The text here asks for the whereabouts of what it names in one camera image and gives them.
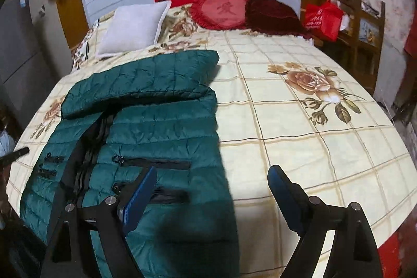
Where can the red heart cushion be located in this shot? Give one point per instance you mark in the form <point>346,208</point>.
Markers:
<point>221,11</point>

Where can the dark red velvet cushion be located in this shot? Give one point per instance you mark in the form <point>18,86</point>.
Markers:
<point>273,15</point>

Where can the red shopping bag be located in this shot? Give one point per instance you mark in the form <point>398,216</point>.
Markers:
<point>322,19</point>

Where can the white pillow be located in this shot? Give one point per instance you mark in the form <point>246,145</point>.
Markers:
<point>133,29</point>

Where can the grey refrigerator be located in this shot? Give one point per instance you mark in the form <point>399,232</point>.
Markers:
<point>16,46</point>

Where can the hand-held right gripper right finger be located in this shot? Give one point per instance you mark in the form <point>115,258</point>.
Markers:
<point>286,199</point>

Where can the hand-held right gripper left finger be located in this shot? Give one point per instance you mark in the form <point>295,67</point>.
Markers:
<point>140,196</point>

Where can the wooden shelf rack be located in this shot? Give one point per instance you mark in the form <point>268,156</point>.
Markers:
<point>376,37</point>

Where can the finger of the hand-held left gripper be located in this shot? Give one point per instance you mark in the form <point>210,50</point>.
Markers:
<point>14,157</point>

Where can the red cloth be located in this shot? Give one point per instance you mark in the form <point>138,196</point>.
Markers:
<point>412,40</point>

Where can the green puffer jacket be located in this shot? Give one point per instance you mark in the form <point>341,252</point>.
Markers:
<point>163,134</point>

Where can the bed with floral sheet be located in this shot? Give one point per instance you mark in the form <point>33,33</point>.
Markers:
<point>309,151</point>

